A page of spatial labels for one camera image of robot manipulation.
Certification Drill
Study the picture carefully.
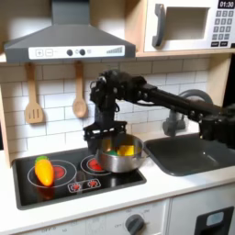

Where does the yellow block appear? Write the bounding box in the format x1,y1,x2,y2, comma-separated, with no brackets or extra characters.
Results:
117,144,136,157

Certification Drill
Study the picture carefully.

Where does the orange toy carrot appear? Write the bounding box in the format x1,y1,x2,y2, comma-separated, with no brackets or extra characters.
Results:
34,155,56,187

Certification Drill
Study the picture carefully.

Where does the steel pot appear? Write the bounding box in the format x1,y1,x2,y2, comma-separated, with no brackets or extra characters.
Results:
93,133,150,174

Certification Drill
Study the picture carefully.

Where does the wooden spoon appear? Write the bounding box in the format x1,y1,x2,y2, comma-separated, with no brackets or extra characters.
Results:
72,61,89,119

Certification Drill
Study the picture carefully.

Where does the dark grey tap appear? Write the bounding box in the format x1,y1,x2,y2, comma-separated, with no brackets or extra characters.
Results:
162,88,215,137

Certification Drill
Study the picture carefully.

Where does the dark grey sink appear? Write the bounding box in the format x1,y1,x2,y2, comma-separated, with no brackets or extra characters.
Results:
142,131,235,177

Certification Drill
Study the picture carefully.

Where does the wooden slotted spatula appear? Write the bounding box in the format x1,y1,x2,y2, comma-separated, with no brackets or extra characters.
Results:
23,62,45,125

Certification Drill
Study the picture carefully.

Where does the black stove top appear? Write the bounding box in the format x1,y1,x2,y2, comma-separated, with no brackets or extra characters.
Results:
12,146,148,211

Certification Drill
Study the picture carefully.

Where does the grey oven knob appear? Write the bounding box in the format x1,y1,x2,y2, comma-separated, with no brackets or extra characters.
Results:
124,213,146,235

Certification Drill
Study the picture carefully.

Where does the grey range hood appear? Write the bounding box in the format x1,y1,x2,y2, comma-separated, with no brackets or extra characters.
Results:
3,0,137,64

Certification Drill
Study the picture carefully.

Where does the wooden shelf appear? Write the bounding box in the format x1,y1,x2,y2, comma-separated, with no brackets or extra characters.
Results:
135,48,235,59

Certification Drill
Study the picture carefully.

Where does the black cabinet door panel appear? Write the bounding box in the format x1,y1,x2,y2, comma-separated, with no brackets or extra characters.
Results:
194,206,235,235

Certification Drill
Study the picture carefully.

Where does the white toy microwave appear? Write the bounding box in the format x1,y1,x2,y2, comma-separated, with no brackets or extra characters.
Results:
143,0,235,53

